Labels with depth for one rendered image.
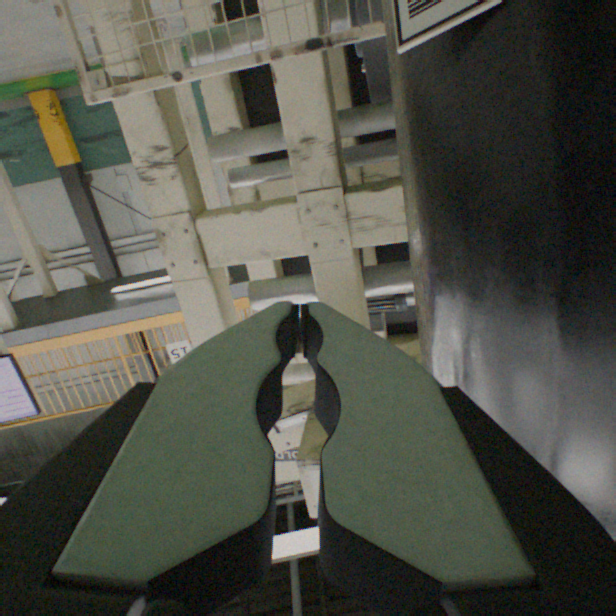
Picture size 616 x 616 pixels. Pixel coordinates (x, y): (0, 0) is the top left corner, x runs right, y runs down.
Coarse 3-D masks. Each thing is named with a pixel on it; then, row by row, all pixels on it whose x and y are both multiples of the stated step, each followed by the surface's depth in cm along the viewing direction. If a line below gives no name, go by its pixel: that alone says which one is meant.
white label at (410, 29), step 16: (400, 0) 19; (416, 0) 18; (432, 0) 18; (448, 0) 18; (464, 0) 17; (480, 0) 17; (496, 0) 16; (400, 16) 19; (416, 16) 18; (432, 16) 18; (448, 16) 17; (464, 16) 17; (400, 32) 19; (416, 32) 18; (432, 32) 18; (400, 48) 19
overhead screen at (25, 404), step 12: (0, 360) 350; (12, 360) 352; (0, 372) 354; (12, 372) 355; (0, 384) 358; (12, 384) 359; (24, 384) 360; (0, 396) 362; (12, 396) 363; (24, 396) 364; (0, 408) 366; (12, 408) 366; (24, 408) 367; (36, 408) 369; (0, 420) 370; (12, 420) 371
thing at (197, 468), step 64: (256, 320) 11; (192, 384) 9; (256, 384) 9; (128, 448) 8; (192, 448) 8; (256, 448) 8; (128, 512) 7; (192, 512) 7; (256, 512) 7; (64, 576) 6; (128, 576) 6; (192, 576) 6; (256, 576) 7
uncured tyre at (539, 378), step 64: (384, 0) 26; (512, 0) 16; (576, 0) 15; (448, 64) 19; (512, 64) 17; (576, 64) 16; (448, 128) 19; (512, 128) 17; (576, 128) 16; (448, 192) 20; (512, 192) 17; (576, 192) 16; (448, 256) 20; (512, 256) 18; (576, 256) 17; (448, 320) 21; (512, 320) 19; (576, 320) 17; (448, 384) 23; (512, 384) 20; (576, 384) 18; (576, 448) 20
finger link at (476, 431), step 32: (480, 416) 9; (480, 448) 8; (512, 448) 8; (512, 480) 7; (544, 480) 7; (512, 512) 7; (544, 512) 7; (576, 512) 7; (544, 544) 6; (576, 544) 6; (608, 544) 6; (544, 576) 6; (576, 576) 6; (608, 576) 6; (448, 608) 6; (480, 608) 6; (512, 608) 6; (544, 608) 6; (576, 608) 6; (608, 608) 6
